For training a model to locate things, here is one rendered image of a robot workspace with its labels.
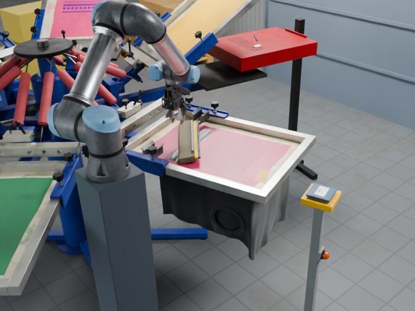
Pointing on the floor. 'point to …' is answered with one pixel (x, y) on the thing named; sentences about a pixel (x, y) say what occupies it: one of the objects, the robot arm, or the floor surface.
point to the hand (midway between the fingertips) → (178, 120)
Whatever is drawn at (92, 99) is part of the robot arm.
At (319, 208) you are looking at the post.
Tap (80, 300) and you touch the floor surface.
